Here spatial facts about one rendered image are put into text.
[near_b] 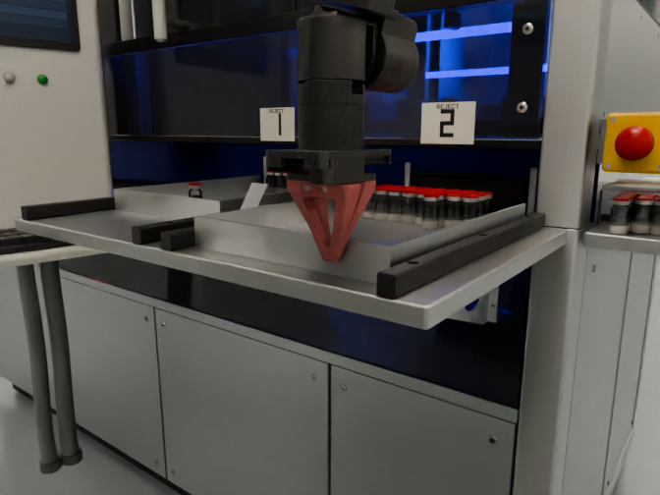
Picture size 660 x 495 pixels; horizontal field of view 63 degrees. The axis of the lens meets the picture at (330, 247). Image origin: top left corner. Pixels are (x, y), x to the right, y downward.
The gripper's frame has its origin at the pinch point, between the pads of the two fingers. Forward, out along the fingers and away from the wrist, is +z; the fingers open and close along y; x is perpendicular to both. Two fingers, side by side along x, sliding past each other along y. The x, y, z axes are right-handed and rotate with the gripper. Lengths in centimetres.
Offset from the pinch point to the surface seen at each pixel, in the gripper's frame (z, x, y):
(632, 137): -10.1, -18.0, 34.1
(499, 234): 0.4, -8.1, 20.2
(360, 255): 0.1, -2.8, 0.7
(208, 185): -1, 54, 31
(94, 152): -6, 85, 27
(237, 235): 0.1, 13.1, 0.9
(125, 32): -33, 87, 38
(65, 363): 45, 97, 21
